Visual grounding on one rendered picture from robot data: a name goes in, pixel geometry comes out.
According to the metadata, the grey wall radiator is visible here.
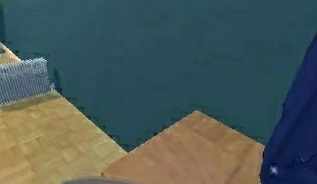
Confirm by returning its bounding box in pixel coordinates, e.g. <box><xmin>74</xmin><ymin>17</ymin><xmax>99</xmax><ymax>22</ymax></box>
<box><xmin>0</xmin><ymin>52</ymin><xmax>59</xmax><ymax>122</ymax></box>

